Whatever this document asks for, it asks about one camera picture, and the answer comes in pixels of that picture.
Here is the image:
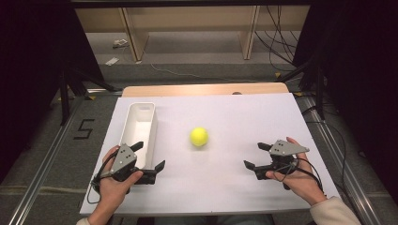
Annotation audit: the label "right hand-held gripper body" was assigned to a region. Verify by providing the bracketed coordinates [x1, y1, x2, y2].
[253, 139, 311, 181]

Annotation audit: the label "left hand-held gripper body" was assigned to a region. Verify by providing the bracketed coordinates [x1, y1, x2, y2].
[99, 142, 158, 186]

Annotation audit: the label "white oblong plastic container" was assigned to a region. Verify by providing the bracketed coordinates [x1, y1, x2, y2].
[119, 101, 159, 172]

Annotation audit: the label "yellow tennis ball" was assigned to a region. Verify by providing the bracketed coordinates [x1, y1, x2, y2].
[189, 127, 209, 148]

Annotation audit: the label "person's left hand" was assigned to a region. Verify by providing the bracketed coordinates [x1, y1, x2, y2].
[99, 145, 145, 210]

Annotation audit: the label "person's right hand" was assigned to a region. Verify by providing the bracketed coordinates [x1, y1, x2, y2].
[265, 136, 328, 207]

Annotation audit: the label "white foam board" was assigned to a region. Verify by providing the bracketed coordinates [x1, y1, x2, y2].
[79, 93, 342, 218]

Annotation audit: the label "black metal stand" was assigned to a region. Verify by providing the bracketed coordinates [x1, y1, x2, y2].
[58, 66, 119, 127]
[274, 55, 327, 122]

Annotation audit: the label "person's legs in jeans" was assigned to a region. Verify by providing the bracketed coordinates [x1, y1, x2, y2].
[154, 214, 275, 225]

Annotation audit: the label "white power strip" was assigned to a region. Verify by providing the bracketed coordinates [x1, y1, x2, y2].
[112, 38, 130, 50]

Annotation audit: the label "light wooden shelf unit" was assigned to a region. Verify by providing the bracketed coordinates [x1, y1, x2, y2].
[74, 6, 311, 64]

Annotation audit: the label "right hand-held gripper cable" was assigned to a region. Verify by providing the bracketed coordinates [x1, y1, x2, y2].
[275, 157, 325, 193]

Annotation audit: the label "hand-held gripper cable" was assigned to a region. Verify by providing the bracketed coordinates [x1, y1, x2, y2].
[275, 157, 325, 193]
[86, 153, 117, 205]

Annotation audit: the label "left hand-held gripper cable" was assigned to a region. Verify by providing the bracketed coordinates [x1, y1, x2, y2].
[86, 153, 117, 205]

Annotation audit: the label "black floor cable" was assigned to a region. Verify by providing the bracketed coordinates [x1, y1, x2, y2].
[307, 105, 349, 203]

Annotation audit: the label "aluminium floor rail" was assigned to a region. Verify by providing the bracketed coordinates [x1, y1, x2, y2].
[8, 89, 124, 225]
[299, 94, 383, 225]

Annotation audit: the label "thin white floor cable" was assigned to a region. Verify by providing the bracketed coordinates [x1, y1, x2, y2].
[149, 63, 258, 84]

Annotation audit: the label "bundle of black floor cables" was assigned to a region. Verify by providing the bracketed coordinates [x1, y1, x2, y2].
[253, 5, 302, 73]

